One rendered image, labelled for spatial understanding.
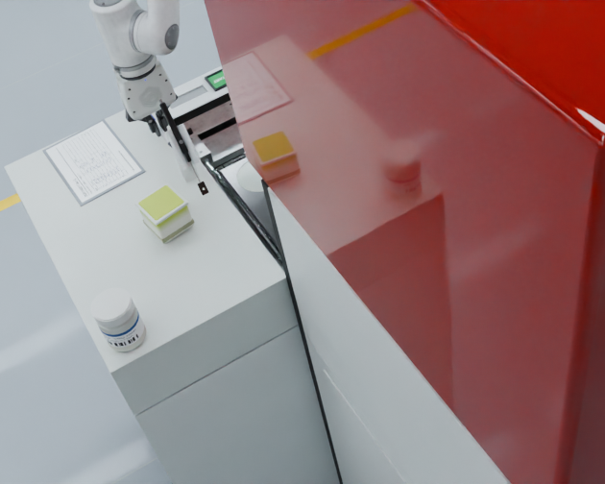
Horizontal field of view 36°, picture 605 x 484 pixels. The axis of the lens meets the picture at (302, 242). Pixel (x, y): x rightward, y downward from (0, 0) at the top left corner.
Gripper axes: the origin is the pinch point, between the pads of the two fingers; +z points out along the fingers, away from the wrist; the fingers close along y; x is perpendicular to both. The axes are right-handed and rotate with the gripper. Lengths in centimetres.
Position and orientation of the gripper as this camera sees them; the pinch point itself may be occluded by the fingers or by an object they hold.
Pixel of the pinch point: (157, 124)
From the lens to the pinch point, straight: 194.2
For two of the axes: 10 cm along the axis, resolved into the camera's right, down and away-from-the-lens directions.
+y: 8.6, -4.7, 2.2
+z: 1.6, 6.4, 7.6
